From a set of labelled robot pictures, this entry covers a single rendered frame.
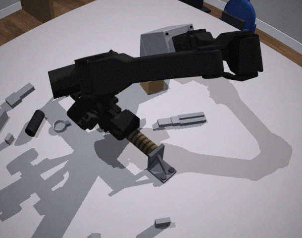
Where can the brown cube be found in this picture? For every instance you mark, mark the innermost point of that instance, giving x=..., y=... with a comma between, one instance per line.
x=152, y=86

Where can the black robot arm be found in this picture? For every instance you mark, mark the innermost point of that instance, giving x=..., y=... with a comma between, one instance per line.
x=197, y=53

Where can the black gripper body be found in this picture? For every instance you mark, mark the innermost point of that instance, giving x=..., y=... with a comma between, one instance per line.
x=120, y=124

